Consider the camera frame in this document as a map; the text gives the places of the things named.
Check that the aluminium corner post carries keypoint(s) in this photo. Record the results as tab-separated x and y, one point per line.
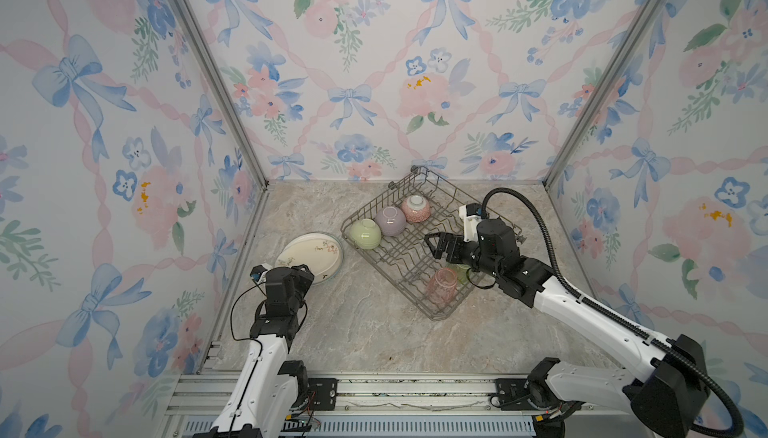
202	53
624	52

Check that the lilac ceramic bowl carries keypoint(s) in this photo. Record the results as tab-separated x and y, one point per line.
391	221

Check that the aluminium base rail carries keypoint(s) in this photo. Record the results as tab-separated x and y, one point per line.
439	405

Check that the aluminium right corner post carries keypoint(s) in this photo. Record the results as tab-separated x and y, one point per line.
624	52

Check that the pink patterned bowl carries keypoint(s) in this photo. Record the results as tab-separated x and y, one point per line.
416	209

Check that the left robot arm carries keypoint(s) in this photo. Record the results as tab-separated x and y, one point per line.
270	385

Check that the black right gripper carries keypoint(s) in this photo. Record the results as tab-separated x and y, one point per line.
457	243

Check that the aluminium left corner post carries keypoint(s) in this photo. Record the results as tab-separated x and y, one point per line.
202	53

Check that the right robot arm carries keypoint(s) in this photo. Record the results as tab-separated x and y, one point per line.
649	383

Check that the green glass tumbler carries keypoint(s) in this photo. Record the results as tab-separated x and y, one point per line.
462	273

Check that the green ceramic bowl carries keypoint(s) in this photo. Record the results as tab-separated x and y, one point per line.
365	234

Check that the pink glass tumbler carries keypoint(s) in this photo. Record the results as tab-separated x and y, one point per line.
442	288

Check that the cream flamingo plate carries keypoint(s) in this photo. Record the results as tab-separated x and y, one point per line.
309	256

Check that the grey wire dish rack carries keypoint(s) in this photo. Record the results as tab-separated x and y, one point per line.
405	260

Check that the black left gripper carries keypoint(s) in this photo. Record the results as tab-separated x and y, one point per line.
300	277

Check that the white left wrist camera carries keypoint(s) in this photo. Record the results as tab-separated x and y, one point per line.
258	274

